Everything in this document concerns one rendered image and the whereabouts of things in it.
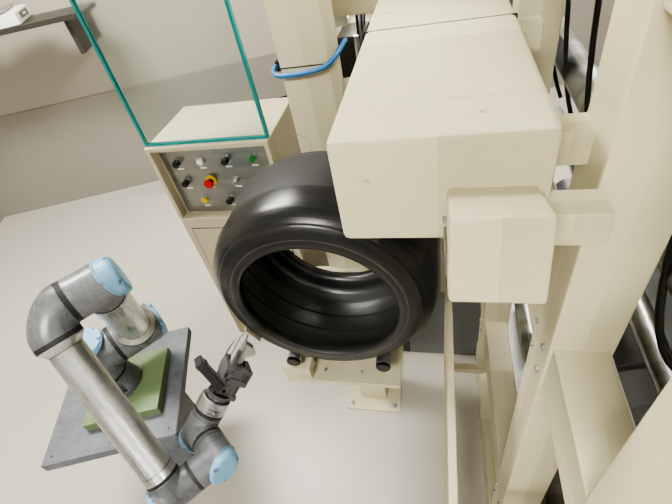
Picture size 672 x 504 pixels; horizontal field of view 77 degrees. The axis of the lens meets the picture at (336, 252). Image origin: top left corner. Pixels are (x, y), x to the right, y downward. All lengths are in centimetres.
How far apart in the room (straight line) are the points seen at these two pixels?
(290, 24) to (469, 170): 72
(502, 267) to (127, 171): 431
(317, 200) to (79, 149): 380
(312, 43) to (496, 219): 79
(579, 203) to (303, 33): 77
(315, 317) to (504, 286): 102
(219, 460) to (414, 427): 115
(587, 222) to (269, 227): 63
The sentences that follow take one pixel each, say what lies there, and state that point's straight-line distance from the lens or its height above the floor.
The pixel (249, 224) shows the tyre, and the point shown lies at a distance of 99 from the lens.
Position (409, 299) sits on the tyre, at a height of 123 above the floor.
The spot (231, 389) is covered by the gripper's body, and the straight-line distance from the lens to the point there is 136.
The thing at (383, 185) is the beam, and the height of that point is 172.
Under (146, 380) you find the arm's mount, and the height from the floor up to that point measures 64.
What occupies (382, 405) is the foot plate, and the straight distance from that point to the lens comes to 225.
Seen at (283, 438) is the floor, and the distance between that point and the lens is 229.
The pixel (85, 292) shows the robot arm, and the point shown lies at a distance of 121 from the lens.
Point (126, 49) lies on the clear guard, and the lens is 182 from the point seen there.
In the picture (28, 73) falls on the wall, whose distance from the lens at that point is 443.
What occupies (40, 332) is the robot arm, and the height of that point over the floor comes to 133.
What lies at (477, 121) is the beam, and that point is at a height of 178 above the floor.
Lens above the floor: 201
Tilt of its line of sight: 42 degrees down
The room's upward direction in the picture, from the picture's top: 13 degrees counter-clockwise
